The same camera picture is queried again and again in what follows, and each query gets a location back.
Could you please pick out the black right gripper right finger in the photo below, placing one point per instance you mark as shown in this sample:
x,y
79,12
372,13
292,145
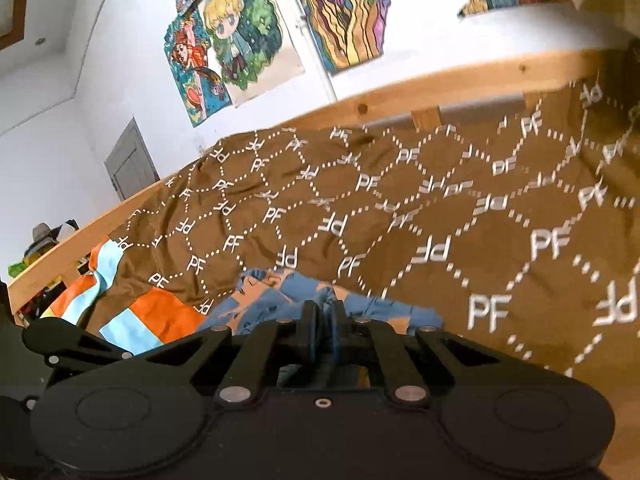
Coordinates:
x,y
394,381

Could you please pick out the brown and colourful striped duvet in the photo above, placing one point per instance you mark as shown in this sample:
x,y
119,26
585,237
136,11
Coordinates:
x,y
521,233

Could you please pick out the wooden bed frame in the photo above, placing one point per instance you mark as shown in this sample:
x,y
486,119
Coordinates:
x,y
491,415

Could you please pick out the orange-haired girl blue poster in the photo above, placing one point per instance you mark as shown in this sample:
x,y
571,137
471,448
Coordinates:
x,y
186,46

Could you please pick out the grey door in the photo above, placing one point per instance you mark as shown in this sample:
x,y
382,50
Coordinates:
x,y
129,165

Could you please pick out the blond anime character poster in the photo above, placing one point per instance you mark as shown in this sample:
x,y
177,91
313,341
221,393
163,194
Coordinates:
x,y
250,47

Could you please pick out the blue pants with orange cars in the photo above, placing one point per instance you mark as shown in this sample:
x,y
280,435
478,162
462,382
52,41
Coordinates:
x,y
263,295

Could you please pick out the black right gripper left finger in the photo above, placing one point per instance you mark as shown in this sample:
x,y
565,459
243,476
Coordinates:
x,y
243,367

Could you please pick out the colourful swirl flame poster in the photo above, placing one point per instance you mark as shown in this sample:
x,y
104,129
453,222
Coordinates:
x,y
347,33

